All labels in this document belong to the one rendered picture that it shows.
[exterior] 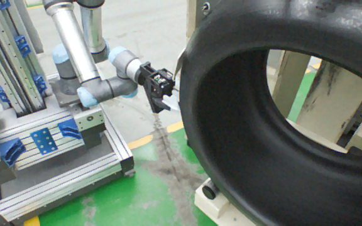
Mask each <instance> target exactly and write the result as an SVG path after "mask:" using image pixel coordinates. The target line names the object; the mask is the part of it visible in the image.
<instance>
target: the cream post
mask: <svg viewBox="0 0 362 226"><path fill-rule="evenodd" d="M361 103H362V78H360V77H358V76H357V75H355V74H353V73H351V72H349V71H347V70H346V69H345V68H342V67H340V66H338V65H335V64H333V63H331V62H328V61H325V60H323V59H322V60H321V64H320V66H319V69H318V71H317V73H316V75H315V77H314V80H313V82H312V85H311V86H310V89H309V92H308V94H307V96H306V98H305V101H304V104H303V106H302V108H301V110H300V113H299V115H298V118H297V120H296V122H295V123H296V124H298V125H300V126H302V127H304V128H306V129H308V130H310V131H312V132H313V133H315V134H317V135H319V136H321V137H323V138H325V139H327V140H328V141H330V142H332V143H335V144H336V143H337V141H338V139H339V138H340V137H341V134H342V133H343V132H344V130H345V128H346V127H347V125H348V124H349V122H350V120H351V119H352V117H353V116H354V114H355V112H356V111H357V110H358V107H359V106H360V105H361Z"/></svg>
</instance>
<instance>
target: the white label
mask: <svg viewBox="0 0 362 226"><path fill-rule="evenodd" d="M184 52H185V48H184V49H183V50H182V52H181V54H180V55H179V56H178V58H177V61H176V64H175V70H174V73H173V78H172V80H173V79H174V78H175V76H176V75H177V74H178V71H179V70H180V67H181V64H182V60H183V57H184Z"/></svg>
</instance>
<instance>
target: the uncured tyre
mask: <svg viewBox="0 0 362 226"><path fill-rule="evenodd" d="M270 50H285V51H294V52H297V53H303V54H306V55H310V56H313V57H317V58H320V59H323V60H325V61H328V62H331V63H333V64H335V65H338V66H340V67H342V68H345V69H346V70H347V71H349V72H351V73H353V74H355V75H357V76H358V77H360V78H362V0H220V1H219V2H218V3H217V4H216V5H215V6H214V7H213V8H212V9H211V11H210V12H209V13H208V14H207V15H206V16H205V17H204V18H203V20H202V21H201V22H200V23H199V25H198V26H197V27H196V29H195V31H194V32H193V34H192V36H191V37H190V40H189V42H188V44H187V47H186V49H185V52H184V57H183V60H182V65H181V69H180V87H179V104H180V113H181V118H182V122H183V125H184V129H185V133H186V135H187V138H188V140H189V143H190V146H191V148H192V150H193V152H194V154H195V156H196V158H197V159H198V161H199V163H200V165H201V166H202V168H203V169H204V171H205V172H206V174H207V175H208V177H209V178H210V179H211V181H212V182H214V184H215V185H216V186H217V187H218V188H219V190H220V191H221V192H222V193H223V195H224V196H225V197H226V198H227V199H228V200H229V201H230V202H231V203H232V204H233V205H234V206H235V207H236V208H237V209H238V210H239V211H240V212H241V213H242V214H243V215H245V216H246V217H247V218H248V219H250V220H251V221H252V222H253V223H254V224H256V225H257V226H362V155H356V154H349V153H344V152H340V151H336V150H334V149H331V148H328V147H325V146H323V145H321V144H319V143H317V142H315V141H313V140H311V139H310V138H308V137H307V136H305V135H303V134H302V133H301V132H300V131H298V130H297V129H296V128H294V126H293V125H291V123H289V121H288V120H286V118H285V117H284V116H283V115H282V114H281V113H280V111H279V110H278V109H277V107H276V105H275V103H274V101H273V99H272V97H271V95H270V91H269V88H268V83H267V78H266V64H267V59H268V54H269V51H270Z"/></svg>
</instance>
